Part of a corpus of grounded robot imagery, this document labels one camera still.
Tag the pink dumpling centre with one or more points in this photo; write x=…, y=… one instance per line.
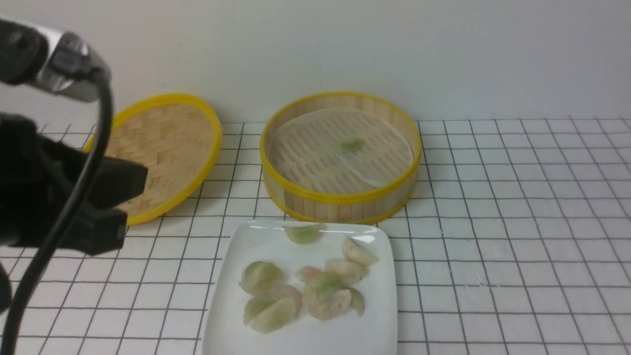
x=306, y=273

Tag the green dumpling plate top edge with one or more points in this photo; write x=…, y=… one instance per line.
x=303, y=234

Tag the green dumpling front left small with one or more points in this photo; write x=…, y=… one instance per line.
x=255, y=306

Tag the pale pink dumpling front right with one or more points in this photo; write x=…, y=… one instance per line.
x=331, y=307

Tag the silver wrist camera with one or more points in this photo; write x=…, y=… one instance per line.
x=58, y=62

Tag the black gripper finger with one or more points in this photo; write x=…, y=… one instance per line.
x=94, y=231
x=114, y=182

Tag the green dumpling front large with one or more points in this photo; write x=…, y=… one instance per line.
x=280, y=313

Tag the bamboo steamer lid yellow rim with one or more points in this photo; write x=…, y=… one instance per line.
x=178, y=138

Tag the pink dumpling front middle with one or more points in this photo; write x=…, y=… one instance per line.
x=285, y=290

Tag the pale dumpling plate right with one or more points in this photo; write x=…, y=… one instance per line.
x=356, y=254

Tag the bamboo steamer basket yellow rim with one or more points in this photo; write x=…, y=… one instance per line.
x=370, y=207

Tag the pale dumpling centre right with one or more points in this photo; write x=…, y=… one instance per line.
x=346, y=272

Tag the white square plate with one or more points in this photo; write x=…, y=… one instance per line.
x=373, y=333

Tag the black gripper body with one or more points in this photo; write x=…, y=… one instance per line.
x=32, y=191

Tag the white steamer liner paper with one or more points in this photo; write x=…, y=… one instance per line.
x=306, y=151

